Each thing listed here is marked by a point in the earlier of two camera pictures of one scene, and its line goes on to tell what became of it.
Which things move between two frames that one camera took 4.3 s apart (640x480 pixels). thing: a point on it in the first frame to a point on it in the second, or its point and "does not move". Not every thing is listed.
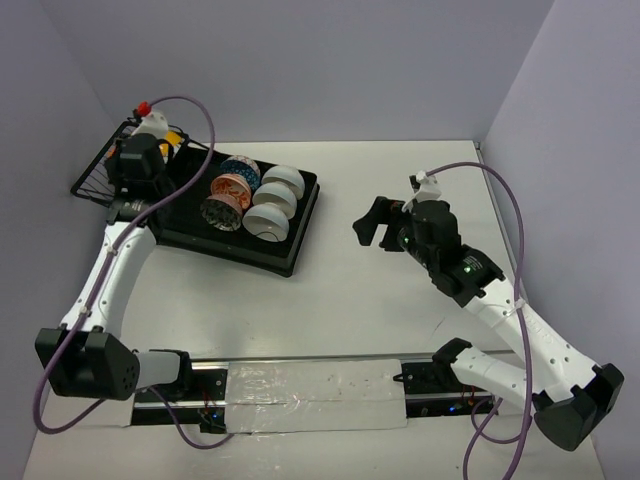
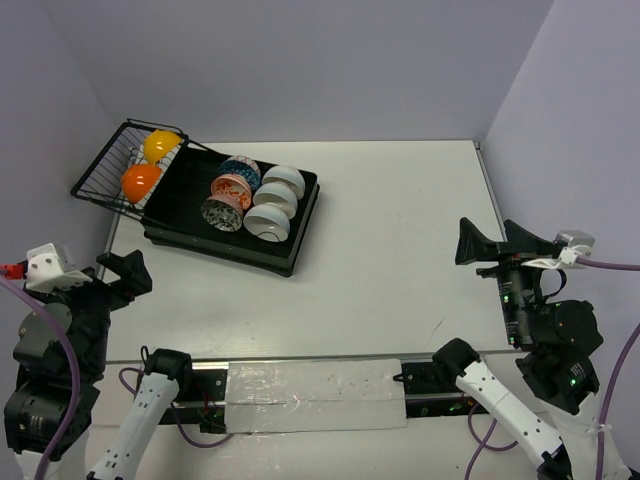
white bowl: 287,175 does not move
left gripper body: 163,188 to 116,288
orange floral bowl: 232,185 does not move
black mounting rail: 431,389 does not move
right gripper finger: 366,227 to 521,241
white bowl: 278,193 does not move
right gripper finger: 385,210 to 473,245
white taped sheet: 292,396 does not move
